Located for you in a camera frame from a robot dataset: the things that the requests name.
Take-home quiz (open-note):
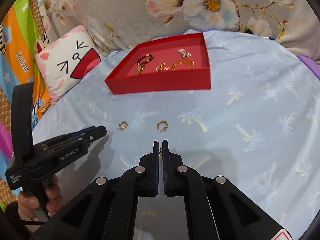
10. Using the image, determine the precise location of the person's left hand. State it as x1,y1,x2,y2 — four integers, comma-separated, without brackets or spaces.
18,174,64,222

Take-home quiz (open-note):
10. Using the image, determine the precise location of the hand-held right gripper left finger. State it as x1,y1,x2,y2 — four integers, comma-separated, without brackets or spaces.
30,141,160,240

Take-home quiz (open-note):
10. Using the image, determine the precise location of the light blue palm print sheet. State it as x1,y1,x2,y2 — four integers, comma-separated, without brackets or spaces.
31,29,320,240

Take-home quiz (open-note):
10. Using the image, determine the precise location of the white cat face pillow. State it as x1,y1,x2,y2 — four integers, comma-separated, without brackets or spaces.
35,24,102,105

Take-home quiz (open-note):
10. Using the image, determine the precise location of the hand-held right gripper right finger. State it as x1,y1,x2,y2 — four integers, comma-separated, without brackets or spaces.
163,140,283,240

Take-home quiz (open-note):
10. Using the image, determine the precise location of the black beaded bracelet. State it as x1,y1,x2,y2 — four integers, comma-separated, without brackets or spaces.
136,53,154,66

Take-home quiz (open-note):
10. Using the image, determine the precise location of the purple mat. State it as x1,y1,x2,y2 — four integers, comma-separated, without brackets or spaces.
298,54,320,82

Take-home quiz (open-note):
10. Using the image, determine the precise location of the grey floral cloth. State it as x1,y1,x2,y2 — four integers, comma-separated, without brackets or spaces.
35,0,320,64

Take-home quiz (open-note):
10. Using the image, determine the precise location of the red cardboard box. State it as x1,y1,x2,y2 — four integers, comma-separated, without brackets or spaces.
104,32,212,95

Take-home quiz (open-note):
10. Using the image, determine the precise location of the colourful cartoon blanket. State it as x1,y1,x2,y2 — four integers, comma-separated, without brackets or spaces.
0,0,54,205

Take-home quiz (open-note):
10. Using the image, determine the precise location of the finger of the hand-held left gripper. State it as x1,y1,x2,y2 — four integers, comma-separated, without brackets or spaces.
75,126,108,145
65,127,97,138

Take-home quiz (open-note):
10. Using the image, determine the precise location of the gold braided cuff bangle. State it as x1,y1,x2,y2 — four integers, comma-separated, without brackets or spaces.
171,59,195,71

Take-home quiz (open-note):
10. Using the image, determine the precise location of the black cable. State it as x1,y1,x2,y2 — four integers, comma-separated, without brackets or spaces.
10,217,47,225

